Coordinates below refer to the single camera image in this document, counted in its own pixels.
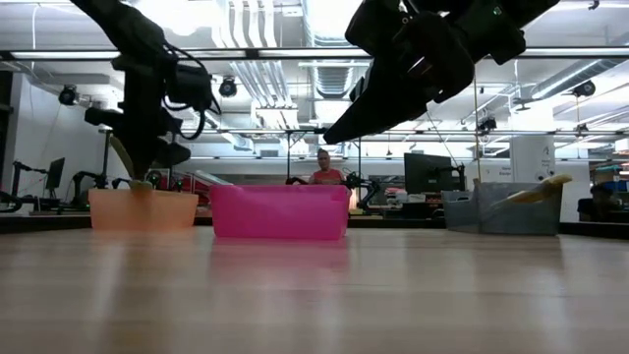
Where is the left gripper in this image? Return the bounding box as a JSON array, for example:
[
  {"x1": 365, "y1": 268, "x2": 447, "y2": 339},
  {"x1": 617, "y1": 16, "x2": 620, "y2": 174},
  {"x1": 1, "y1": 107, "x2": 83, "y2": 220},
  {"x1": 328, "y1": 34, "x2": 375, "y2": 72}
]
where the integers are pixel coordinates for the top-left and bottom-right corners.
[{"x1": 84, "y1": 63, "x2": 192, "y2": 182}]

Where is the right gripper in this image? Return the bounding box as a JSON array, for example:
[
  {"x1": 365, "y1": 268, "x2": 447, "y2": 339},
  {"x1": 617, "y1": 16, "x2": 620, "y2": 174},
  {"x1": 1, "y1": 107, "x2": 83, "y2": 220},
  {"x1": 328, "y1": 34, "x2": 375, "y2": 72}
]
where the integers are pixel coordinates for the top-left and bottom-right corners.
[{"x1": 322, "y1": 0, "x2": 527, "y2": 146}]

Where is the orange plastic bin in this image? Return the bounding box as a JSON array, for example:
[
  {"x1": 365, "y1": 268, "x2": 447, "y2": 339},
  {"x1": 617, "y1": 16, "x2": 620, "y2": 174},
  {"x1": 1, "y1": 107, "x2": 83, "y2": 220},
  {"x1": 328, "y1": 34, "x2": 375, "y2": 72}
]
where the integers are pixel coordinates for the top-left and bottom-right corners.
[{"x1": 87, "y1": 188, "x2": 200, "y2": 231}]

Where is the person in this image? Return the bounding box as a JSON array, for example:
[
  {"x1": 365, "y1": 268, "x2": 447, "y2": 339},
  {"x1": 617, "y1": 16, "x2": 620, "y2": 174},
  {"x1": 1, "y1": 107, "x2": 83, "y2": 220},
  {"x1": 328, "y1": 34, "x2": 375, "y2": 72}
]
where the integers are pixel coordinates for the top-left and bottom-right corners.
[
  {"x1": 577, "y1": 182, "x2": 618, "y2": 223},
  {"x1": 308, "y1": 147, "x2": 348, "y2": 186}
]

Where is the black overhead light bar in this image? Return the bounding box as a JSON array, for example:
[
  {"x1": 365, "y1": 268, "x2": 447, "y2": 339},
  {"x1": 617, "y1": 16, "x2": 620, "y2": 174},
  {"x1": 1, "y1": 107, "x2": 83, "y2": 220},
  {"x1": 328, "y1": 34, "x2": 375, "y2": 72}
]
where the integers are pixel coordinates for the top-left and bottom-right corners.
[{"x1": 0, "y1": 46, "x2": 629, "y2": 62}]

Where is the black computer monitor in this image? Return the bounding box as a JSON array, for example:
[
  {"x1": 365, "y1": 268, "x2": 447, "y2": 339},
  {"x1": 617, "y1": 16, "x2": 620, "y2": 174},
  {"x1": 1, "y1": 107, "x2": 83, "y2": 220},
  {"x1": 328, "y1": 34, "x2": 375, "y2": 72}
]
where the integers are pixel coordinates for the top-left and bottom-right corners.
[
  {"x1": 403, "y1": 151, "x2": 467, "y2": 196},
  {"x1": 43, "y1": 156, "x2": 67, "y2": 192}
]

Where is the white ceiling pipe bundle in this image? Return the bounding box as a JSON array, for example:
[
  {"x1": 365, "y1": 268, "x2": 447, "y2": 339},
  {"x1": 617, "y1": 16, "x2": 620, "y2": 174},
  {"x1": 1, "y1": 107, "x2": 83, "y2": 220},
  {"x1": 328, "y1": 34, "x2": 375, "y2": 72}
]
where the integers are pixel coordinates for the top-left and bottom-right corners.
[{"x1": 215, "y1": 0, "x2": 301, "y2": 130}]

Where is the pink-red plastic bin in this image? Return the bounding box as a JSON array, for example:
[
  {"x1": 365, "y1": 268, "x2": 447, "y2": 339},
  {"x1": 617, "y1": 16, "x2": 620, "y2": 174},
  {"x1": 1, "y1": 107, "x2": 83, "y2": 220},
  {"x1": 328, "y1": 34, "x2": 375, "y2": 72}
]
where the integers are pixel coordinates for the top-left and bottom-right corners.
[{"x1": 208, "y1": 184, "x2": 353, "y2": 242}]

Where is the grey plastic bin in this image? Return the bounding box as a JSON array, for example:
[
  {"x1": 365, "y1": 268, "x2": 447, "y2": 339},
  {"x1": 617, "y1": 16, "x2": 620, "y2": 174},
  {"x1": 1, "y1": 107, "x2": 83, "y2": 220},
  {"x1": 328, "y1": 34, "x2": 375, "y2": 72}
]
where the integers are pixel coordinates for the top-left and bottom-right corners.
[{"x1": 441, "y1": 182, "x2": 564, "y2": 235}]

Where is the shelf with blue bins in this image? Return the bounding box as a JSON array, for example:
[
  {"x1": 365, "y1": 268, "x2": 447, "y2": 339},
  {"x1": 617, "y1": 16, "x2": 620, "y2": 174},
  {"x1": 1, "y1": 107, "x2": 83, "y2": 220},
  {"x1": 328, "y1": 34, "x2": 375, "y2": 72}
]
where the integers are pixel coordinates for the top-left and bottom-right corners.
[{"x1": 588, "y1": 160, "x2": 629, "y2": 223}]

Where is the silver round ceiling duct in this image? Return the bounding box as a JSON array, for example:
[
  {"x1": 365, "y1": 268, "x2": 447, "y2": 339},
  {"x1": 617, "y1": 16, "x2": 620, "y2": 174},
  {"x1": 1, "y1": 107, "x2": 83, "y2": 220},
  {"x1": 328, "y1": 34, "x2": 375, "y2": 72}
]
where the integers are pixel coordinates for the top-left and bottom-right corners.
[{"x1": 300, "y1": 0, "x2": 368, "y2": 127}]

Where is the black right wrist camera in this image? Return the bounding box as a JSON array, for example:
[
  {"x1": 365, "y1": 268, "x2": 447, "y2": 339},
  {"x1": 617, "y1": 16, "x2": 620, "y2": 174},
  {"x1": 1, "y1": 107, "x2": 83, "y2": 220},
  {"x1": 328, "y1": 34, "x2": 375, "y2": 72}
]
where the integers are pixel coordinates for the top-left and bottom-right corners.
[{"x1": 343, "y1": 0, "x2": 412, "y2": 59}]

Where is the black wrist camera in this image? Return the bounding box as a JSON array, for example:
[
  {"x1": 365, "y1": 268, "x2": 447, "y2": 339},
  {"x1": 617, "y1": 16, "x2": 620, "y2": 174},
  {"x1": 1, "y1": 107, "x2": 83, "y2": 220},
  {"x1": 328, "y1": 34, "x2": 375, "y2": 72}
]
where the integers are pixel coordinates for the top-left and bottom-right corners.
[
  {"x1": 164, "y1": 62, "x2": 213, "y2": 113},
  {"x1": 343, "y1": 0, "x2": 412, "y2": 59}
]

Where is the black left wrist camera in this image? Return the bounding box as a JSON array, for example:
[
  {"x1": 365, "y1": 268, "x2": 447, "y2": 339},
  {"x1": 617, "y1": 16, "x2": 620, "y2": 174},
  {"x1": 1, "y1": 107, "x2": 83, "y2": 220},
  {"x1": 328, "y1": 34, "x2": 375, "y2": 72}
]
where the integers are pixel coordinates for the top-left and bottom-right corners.
[{"x1": 164, "y1": 62, "x2": 213, "y2": 113}]

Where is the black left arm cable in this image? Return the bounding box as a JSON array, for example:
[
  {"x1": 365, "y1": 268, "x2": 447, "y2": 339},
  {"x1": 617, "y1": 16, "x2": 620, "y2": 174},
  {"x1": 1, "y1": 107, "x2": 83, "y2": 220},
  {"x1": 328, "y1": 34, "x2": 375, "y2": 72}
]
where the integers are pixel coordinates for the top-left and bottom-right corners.
[{"x1": 160, "y1": 41, "x2": 223, "y2": 143}]

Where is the black background workstation frame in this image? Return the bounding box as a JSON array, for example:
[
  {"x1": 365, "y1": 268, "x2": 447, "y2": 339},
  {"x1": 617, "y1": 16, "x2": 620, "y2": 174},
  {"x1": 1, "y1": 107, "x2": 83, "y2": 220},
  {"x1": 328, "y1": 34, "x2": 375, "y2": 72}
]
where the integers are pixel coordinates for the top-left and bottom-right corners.
[{"x1": 100, "y1": 126, "x2": 365, "y2": 187}]

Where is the thin hanging cable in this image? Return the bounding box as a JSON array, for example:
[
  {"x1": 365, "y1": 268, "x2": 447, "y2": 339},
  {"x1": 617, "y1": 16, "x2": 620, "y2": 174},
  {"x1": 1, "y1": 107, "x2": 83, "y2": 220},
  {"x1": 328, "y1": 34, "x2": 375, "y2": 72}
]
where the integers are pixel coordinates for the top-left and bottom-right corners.
[{"x1": 471, "y1": 61, "x2": 482, "y2": 184}]

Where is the black aluminium table frame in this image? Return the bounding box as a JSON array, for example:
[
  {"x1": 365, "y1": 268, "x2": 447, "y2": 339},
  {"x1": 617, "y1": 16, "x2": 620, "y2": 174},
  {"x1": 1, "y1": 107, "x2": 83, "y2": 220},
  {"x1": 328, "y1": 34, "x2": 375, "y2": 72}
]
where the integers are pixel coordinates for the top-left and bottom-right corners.
[{"x1": 0, "y1": 210, "x2": 629, "y2": 240}]

